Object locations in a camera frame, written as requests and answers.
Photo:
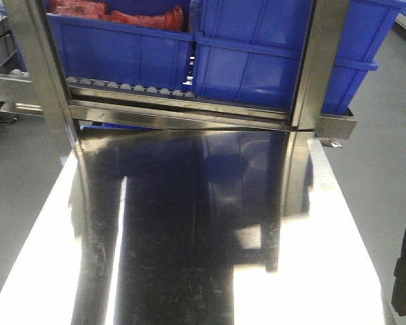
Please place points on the large blue crate right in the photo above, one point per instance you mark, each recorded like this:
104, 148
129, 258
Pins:
250, 51

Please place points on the large blue crate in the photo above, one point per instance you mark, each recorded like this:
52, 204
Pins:
124, 53
250, 51

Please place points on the red plastic bag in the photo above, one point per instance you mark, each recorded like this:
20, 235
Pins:
172, 19

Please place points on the large blue crate left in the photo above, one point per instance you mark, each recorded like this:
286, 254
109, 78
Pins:
124, 53

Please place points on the stainless steel rack frame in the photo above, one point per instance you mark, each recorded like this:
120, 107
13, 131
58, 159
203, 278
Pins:
46, 92

